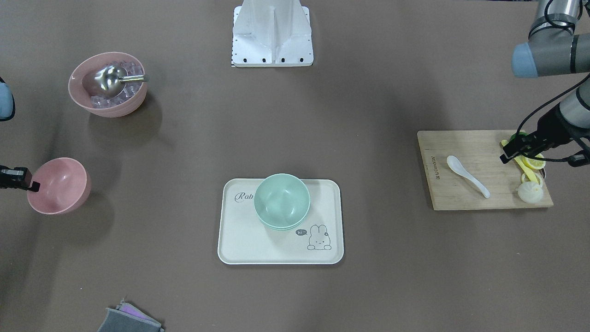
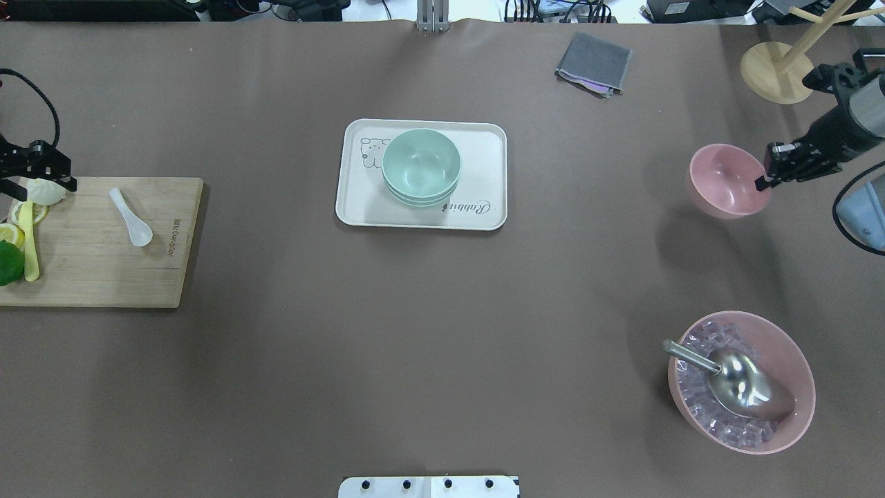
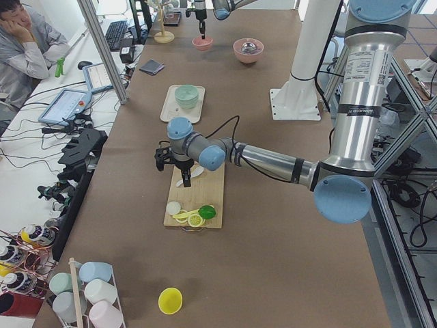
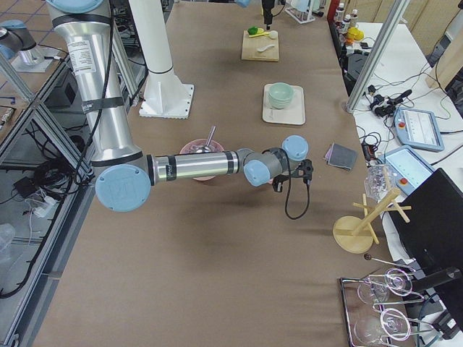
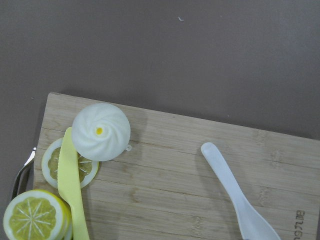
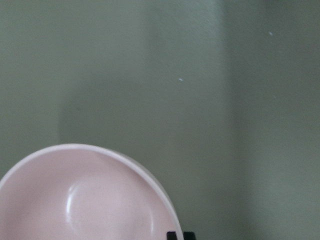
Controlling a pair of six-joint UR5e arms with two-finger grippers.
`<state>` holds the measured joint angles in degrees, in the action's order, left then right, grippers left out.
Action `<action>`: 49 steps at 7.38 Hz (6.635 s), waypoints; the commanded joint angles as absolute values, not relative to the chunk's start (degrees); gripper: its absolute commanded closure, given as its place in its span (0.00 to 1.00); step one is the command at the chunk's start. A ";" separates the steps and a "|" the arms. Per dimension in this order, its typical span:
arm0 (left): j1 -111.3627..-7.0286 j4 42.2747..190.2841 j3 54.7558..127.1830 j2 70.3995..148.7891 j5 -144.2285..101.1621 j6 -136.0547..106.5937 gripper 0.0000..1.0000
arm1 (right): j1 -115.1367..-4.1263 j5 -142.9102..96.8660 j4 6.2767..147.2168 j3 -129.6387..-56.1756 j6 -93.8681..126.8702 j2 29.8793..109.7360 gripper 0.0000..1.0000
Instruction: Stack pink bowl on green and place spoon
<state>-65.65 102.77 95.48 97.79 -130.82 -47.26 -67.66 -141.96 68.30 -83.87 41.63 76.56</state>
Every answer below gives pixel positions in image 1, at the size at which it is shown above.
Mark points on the wooden cutting board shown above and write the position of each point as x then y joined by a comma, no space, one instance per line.
479,151

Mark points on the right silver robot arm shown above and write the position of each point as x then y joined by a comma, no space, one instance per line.
7,105

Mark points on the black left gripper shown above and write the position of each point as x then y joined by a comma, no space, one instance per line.
549,124

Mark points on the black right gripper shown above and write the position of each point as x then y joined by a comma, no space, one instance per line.
15,177

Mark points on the cream rabbit tray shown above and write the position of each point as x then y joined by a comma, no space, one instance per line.
244,239

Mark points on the lower green bowl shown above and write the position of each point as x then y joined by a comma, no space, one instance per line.
282,219

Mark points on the green bowl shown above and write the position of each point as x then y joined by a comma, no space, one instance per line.
282,191
282,219

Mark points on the grey pink cloth stack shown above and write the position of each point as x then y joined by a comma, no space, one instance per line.
125,317

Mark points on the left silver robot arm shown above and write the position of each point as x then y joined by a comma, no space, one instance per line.
554,48

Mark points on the green lime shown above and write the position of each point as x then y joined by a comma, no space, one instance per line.
520,134

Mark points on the lemon slice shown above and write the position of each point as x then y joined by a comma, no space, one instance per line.
536,163

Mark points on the metal ice scoop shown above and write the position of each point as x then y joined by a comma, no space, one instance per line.
110,81

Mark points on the white steamed bun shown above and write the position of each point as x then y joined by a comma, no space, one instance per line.
530,192

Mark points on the top green bowl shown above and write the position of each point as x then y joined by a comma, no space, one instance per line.
282,191

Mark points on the pink bowl with ice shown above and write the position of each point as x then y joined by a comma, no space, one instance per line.
128,101

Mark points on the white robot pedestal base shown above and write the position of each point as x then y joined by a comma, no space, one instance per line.
271,33

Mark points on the white ceramic spoon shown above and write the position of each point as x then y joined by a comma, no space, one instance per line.
457,167

